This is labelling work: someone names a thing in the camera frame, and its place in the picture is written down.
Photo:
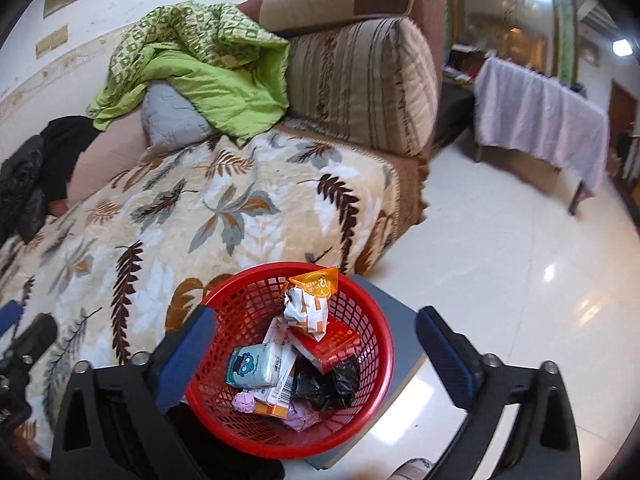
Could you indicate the striped sofa cushion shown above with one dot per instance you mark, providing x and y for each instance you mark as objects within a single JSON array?
[{"x": 360, "y": 80}]

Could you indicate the grey square stool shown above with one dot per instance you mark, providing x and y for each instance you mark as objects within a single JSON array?
[{"x": 400, "y": 340}]

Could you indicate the black plastic bag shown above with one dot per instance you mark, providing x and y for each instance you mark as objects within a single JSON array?
[{"x": 325, "y": 385}]

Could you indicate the orange medicine box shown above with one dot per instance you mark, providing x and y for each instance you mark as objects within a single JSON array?
[{"x": 272, "y": 411}]

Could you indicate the green quilt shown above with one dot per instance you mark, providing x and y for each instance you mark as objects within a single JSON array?
[{"x": 210, "y": 85}]

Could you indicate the brown wooden door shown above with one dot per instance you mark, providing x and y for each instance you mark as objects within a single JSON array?
[{"x": 622, "y": 110}]

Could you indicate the leaf-print blanket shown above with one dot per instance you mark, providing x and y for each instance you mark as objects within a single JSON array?
[{"x": 175, "y": 220}]

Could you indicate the glass display cabinet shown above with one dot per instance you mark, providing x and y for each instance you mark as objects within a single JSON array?
[{"x": 505, "y": 15}]

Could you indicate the lilac tablecloth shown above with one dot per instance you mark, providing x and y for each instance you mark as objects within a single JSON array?
[{"x": 540, "y": 110}]

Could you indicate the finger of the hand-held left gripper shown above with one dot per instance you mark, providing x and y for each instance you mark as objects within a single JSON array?
[
  {"x": 9, "y": 317},
  {"x": 35, "y": 335}
]

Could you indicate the purple tissue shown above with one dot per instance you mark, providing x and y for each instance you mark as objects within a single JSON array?
[
  {"x": 244, "y": 402},
  {"x": 302, "y": 417}
]

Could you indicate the beige wall switch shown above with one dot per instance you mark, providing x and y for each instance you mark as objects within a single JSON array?
[
  {"x": 43, "y": 48},
  {"x": 59, "y": 37}
]

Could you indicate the black cloth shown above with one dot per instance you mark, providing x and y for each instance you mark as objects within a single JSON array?
[{"x": 65, "y": 155}]

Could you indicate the long white pill box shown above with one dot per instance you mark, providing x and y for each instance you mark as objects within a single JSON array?
[{"x": 285, "y": 370}]

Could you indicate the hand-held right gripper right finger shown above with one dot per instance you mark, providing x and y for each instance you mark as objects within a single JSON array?
[{"x": 445, "y": 355}]

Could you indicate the red cigarette pack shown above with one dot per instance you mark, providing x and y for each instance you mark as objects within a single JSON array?
[{"x": 327, "y": 345}]

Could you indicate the dark side cabinet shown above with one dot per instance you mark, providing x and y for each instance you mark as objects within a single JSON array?
[{"x": 452, "y": 115}]

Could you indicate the teal tissue pack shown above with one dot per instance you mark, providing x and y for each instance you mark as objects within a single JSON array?
[{"x": 250, "y": 366}]

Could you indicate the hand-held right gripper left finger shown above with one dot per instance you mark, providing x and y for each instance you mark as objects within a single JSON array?
[{"x": 187, "y": 355}]

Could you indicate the orange snack wrapper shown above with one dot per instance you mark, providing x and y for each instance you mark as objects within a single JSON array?
[{"x": 307, "y": 300}]

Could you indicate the red plastic basket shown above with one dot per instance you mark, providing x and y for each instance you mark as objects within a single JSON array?
[{"x": 365, "y": 320}]

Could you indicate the grey quilted pillow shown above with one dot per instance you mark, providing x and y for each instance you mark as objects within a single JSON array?
[{"x": 170, "y": 120}]

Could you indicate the white lamp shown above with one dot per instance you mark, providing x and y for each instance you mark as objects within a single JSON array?
[{"x": 622, "y": 47}]

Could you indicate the wooden table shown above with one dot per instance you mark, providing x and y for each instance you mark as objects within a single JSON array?
[{"x": 577, "y": 200}]

